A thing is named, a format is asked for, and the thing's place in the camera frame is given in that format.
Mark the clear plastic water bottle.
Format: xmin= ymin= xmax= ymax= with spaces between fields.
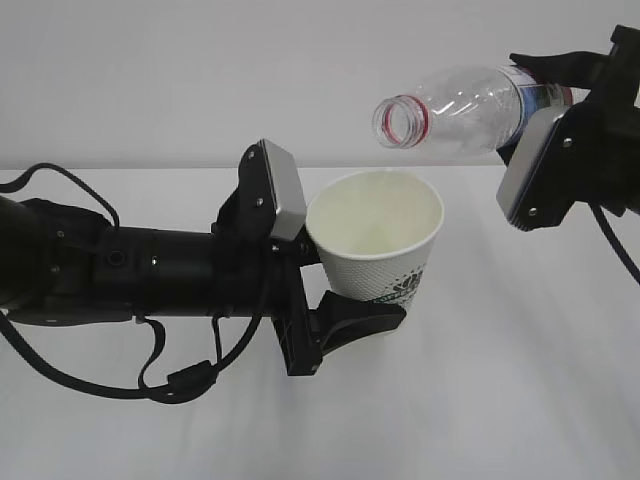
xmin=372 ymin=65 xmax=574 ymax=158

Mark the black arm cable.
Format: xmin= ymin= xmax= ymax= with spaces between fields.
xmin=0 ymin=162 xmax=274 ymax=405
xmin=589 ymin=202 xmax=640 ymax=286

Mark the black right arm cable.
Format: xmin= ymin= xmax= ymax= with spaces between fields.
xmin=589 ymin=202 xmax=640 ymax=286

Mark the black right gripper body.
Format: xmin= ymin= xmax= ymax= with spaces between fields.
xmin=497 ymin=24 xmax=640 ymax=219

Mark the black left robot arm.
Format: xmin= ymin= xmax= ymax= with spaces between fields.
xmin=1 ymin=199 xmax=406 ymax=376

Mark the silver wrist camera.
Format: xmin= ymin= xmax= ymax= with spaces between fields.
xmin=236 ymin=139 xmax=307 ymax=243
xmin=496 ymin=102 xmax=598 ymax=231

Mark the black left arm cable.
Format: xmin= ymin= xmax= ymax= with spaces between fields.
xmin=0 ymin=162 xmax=274 ymax=405

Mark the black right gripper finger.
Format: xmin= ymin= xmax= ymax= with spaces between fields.
xmin=509 ymin=51 xmax=609 ymax=90

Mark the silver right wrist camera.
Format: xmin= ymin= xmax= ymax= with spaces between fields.
xmin=496 ymin=102 xmax=598 ymax=231

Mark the white paper cup green logo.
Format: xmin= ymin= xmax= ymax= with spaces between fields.
xmin=305 ymin=169 xmax=445 ymax=310

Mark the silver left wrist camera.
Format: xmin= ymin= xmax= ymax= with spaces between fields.
xmin=236 ymin=139 xmax=307 ymax=243

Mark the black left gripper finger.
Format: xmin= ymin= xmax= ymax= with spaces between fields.
xmin=311 ymin=291 xmax=407 ymax=355

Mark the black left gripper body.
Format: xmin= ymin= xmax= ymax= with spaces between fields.
xmin=209 ymin=189 xmax=331 ymax=379

